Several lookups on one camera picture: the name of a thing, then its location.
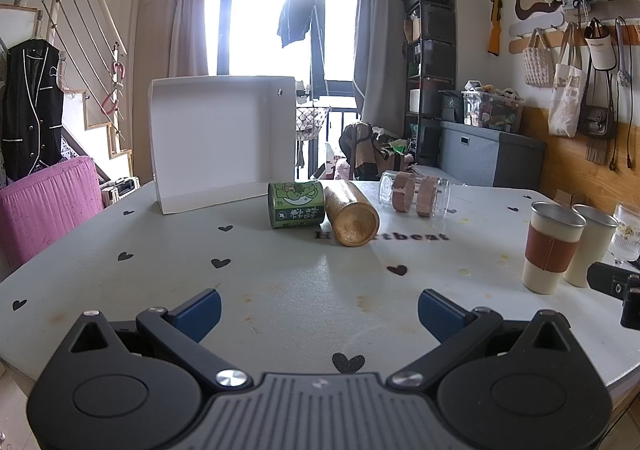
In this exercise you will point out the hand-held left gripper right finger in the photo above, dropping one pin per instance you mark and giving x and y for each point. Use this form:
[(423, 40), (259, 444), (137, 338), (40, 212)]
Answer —
[(440, 317)]

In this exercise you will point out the black vest with white trim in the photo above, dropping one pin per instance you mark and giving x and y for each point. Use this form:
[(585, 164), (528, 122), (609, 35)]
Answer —
[(30, 105)]

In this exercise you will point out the black storage shelf rack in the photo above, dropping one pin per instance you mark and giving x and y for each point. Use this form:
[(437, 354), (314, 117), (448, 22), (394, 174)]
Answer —
[(432, 55)]

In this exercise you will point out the clear plastic container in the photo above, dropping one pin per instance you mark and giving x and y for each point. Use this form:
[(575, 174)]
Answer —
[(492, 110)]

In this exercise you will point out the hanging net basket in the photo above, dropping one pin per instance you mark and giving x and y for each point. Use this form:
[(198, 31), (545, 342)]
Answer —
[(312, 123)]

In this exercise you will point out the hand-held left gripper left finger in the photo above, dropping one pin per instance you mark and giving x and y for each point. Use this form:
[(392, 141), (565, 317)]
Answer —
[(197, 317)]

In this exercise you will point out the toy rifle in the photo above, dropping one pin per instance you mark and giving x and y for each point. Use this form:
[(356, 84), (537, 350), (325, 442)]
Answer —
[(496, 15)]

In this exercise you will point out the woven handbag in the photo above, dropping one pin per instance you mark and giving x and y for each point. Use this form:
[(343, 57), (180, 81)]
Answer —
[(539, 65)]

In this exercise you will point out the wooden cup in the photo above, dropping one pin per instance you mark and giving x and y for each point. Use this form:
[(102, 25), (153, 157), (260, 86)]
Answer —
[(350, 215)]

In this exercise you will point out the white bucket bag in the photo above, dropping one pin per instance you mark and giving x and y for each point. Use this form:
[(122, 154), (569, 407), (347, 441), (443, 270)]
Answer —
[(601, 55)]

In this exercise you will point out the ribbed glass cup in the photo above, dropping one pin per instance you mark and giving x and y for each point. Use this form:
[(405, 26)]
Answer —
[(627, 235)]

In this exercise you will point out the stair railing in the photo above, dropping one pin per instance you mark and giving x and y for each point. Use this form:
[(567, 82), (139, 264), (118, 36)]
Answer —
[(85, 25)]

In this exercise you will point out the glass cup with cork sleeve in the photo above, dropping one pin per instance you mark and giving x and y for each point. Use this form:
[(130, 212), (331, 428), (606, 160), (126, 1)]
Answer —
[(397, 190), (431, 196)]

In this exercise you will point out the white open cardboard box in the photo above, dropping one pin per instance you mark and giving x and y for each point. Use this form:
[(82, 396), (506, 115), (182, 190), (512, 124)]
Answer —
[(220, 140)]

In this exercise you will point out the grey curtain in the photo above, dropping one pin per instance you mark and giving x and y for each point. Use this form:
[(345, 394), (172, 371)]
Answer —
[(187, 30), (377, 45)]

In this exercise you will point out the canvas tote bag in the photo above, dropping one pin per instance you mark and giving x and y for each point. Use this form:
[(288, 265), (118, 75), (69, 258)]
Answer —
[(566, 100)]

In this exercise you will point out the grey fabric storage box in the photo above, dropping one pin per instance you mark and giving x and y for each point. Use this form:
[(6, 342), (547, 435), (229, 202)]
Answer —
[(492, 155)]

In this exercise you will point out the green tin can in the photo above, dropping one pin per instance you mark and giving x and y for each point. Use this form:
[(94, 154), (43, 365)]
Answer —
[(295, 205)]

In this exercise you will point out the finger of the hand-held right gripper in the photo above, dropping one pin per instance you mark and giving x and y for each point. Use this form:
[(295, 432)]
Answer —
[(632, 307), (611, 281)]

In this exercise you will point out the brown patterned bag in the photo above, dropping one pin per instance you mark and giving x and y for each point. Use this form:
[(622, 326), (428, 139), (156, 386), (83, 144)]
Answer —
[(372, 150)]

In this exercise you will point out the pink chair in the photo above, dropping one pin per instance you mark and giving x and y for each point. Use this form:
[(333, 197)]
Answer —
[(45, 210)]

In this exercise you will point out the white cup with brown sleeve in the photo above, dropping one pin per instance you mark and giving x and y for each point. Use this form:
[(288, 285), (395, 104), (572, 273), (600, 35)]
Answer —
[(547, 250)]

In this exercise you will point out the dark hanging garment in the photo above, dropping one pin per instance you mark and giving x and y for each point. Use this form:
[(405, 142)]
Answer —
[(296, 5)]

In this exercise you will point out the plain white metal cup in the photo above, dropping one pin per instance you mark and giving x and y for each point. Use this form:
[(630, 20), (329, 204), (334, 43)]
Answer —
[(592, 250)]

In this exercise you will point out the brown leather shoulder bag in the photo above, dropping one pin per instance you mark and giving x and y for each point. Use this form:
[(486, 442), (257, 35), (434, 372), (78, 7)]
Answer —
[(597, 120)]

